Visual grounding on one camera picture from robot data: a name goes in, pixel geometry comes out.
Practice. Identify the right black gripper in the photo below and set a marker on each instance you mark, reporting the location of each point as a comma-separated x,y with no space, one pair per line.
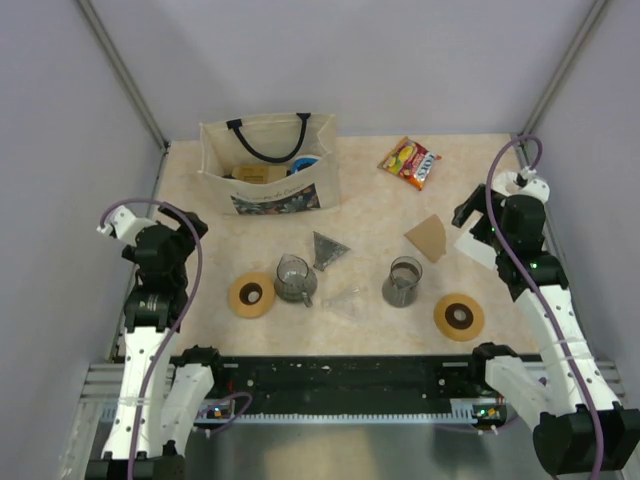
477,201

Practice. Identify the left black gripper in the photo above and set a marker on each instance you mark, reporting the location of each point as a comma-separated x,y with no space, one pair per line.
184,233

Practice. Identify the white paper coffee filter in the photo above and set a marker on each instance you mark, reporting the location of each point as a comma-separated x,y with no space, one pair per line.
476,250

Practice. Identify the clear glass dripper cone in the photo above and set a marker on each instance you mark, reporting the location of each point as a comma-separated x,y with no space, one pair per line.
345,303

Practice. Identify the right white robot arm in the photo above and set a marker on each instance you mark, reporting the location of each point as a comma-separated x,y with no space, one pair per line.
578,423

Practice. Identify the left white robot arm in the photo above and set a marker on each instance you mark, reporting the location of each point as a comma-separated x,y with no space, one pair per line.
155,413

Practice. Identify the brown paper coffee filter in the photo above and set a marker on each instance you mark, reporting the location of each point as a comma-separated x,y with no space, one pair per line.
429,237

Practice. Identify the grey glass dripper cone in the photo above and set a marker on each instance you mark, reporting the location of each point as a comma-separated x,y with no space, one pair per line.
326,251

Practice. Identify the white tape roll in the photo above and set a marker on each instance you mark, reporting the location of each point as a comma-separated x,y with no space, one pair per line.
510,183

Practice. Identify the red yellow candy packet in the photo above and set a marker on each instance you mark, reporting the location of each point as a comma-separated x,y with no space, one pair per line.
410,161

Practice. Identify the brown box in bag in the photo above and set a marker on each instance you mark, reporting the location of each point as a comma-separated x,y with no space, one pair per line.
260,174

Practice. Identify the grey glass carafe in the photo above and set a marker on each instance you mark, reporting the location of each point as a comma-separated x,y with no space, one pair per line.
400,287

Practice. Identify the beige canvas tote bag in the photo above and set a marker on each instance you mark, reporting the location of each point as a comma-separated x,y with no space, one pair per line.
270,164

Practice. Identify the blue white item in bag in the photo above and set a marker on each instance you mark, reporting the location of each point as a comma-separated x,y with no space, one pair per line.
302,162

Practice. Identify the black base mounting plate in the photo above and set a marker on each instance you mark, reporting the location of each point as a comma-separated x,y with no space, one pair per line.
345,384

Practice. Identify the glass carafe with handle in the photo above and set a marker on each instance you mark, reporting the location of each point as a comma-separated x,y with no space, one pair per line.
295,281

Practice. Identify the grey slotted cable duct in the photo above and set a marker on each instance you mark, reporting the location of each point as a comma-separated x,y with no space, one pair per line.
448,412

